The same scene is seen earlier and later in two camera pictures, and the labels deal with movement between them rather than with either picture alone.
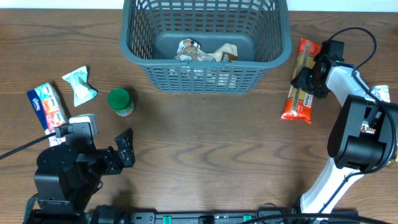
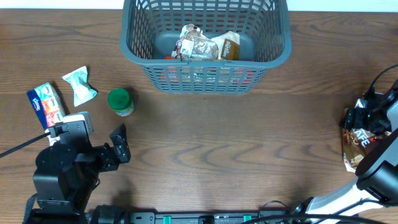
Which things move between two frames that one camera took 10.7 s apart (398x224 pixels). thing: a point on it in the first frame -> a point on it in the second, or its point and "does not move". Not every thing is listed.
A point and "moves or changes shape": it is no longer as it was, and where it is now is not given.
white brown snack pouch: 189,50 moves or changes shape
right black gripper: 313,81 -> 360,118
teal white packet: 83,92 does not move
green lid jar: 119,99 does not move
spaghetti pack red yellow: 298,106 -> 206,76
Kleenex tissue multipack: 50,110 does not move
